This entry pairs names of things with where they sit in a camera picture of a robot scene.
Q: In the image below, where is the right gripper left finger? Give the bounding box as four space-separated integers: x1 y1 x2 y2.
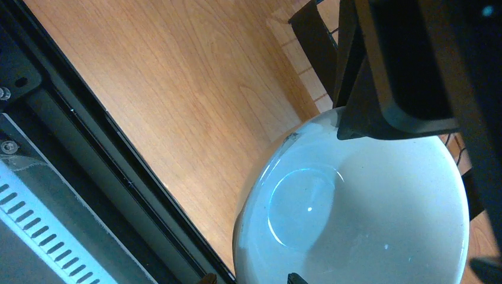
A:
287 273 308 284

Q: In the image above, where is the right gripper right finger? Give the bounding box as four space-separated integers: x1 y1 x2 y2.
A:
336 1 459 140

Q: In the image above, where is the white bowl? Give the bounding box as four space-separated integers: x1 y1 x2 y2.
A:
232 108 469 283

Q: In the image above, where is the black wire dish rack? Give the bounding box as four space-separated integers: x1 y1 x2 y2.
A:
288 0 471 169

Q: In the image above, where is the white slotted cable duct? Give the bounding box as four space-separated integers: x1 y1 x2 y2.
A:
1 163 117 283

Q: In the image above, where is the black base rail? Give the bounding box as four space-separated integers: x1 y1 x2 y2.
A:
1 1 235 283

